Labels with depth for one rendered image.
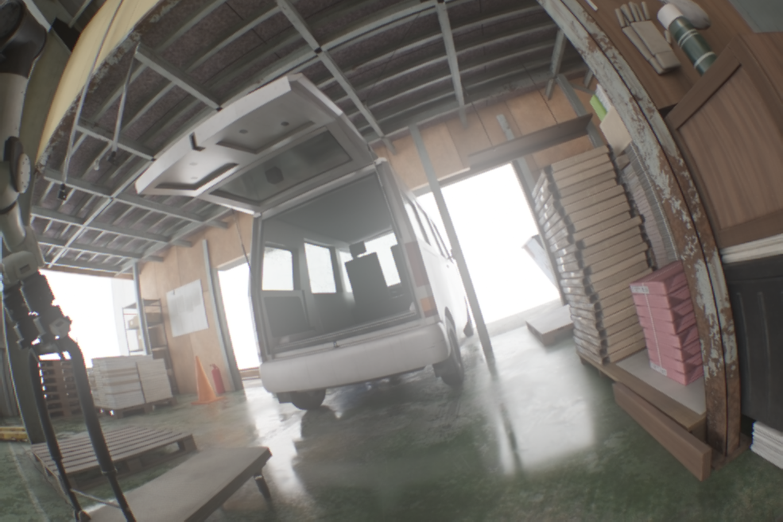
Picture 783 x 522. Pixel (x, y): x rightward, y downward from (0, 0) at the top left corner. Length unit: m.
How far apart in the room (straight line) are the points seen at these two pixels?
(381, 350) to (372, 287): 2.16
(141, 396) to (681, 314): 5.42
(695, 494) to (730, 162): 0.73
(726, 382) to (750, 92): 0.61
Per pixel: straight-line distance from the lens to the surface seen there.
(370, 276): 4.13
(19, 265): 0.96
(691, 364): 1.24
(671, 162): 0.81
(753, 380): 0.95
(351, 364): 2.13
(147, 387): 5.27
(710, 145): 0.80
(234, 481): 1.32
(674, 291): 1.18
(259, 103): 1.52
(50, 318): 0.97
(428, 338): 1.98
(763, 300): 0.82
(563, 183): 1.62
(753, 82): 0.68
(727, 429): 0.98
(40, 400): 1.20
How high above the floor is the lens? 0.67
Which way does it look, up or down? 15 degrees up
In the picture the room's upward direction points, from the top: 17 degrees counter-clockwise
